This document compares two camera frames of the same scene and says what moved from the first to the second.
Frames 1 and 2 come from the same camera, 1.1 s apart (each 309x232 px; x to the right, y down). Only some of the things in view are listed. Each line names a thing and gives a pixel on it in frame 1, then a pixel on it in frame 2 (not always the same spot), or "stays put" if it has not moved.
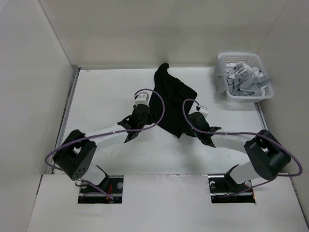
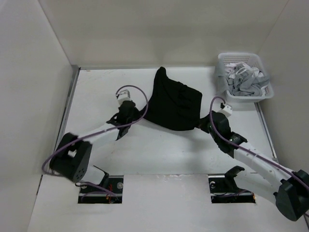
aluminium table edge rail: (74, 75) stays put
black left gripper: (150, 120) -> (137, 116)
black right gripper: (189, 132) -> (203, 122)
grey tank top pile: (241, 79) stays put
